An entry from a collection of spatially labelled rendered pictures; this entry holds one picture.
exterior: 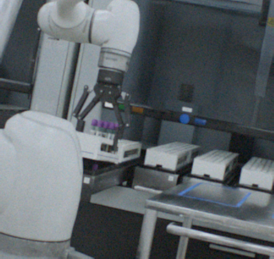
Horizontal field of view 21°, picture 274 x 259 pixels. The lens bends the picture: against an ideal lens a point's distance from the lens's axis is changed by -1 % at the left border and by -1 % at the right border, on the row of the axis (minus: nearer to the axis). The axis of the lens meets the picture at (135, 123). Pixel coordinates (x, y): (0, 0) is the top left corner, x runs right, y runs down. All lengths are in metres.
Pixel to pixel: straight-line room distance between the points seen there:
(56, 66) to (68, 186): 1.20
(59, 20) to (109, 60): 0.18
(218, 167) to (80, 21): 0.63
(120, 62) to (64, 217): 0.86
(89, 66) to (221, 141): 0.88
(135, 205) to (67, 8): 0.67
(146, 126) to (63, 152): 1.88
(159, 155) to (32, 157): 1.09
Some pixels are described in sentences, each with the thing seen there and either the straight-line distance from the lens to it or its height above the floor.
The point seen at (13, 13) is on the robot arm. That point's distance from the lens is 1.55.
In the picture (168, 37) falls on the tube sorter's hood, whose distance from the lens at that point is 2.40.
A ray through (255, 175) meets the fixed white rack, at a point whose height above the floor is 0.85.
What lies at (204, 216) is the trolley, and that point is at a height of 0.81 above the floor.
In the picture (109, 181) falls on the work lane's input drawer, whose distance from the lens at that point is 2.11.
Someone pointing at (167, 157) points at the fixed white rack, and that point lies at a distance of 2.35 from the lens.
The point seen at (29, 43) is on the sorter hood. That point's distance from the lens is 2.52.
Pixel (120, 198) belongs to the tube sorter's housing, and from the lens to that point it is 2.35.
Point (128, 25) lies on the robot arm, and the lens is 2.13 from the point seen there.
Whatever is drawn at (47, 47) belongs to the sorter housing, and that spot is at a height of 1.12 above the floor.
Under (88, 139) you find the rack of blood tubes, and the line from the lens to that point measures 1.96.
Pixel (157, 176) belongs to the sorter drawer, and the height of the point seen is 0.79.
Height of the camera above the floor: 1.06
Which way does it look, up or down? 3 degrees down
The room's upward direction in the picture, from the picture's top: 10 degrees clockwise
